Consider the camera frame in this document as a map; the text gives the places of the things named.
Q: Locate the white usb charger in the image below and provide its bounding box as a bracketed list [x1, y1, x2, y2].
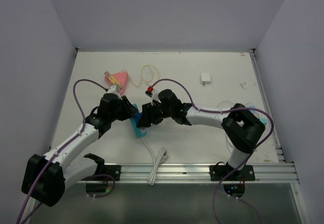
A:
[200, 73, 212, 85]

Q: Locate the yellow thin cable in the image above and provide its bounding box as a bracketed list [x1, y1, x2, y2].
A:
[131, 65, 161, 87]

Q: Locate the yellow plug adapter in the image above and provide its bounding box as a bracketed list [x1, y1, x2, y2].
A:
[104, 71, 118, 85]

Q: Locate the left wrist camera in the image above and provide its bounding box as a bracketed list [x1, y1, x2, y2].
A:
[107, 84, 122, 99]

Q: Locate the dark blue plug adapter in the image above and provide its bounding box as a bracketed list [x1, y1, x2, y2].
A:
[134, 113, 144, 128]

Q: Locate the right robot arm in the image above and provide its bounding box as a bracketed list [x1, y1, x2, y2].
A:
[136, 86, 265, 180]

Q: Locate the white power strip cable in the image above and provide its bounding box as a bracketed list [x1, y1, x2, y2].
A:
[143, 138, 169, 186]

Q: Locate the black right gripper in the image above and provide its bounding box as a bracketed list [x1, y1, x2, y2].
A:
[137, 101, 174, 128]

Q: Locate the teal power strip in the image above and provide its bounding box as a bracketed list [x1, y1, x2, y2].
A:
[130, 117, 147, 139]

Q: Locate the pink triangular socket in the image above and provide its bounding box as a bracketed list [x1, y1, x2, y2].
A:
[105, 71, 129, 95]

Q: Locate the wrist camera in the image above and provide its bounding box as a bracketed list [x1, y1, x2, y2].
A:
[107, 84, 122, 99]
[145, 86, 159, 102]

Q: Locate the light blue charger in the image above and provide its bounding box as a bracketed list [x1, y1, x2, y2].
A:
[249, 105, 268, 126]

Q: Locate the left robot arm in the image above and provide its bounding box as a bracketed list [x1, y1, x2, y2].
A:
[21, 93, 139, 207]

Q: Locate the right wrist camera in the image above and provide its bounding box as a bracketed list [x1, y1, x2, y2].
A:
[145, 86, 159, 102]

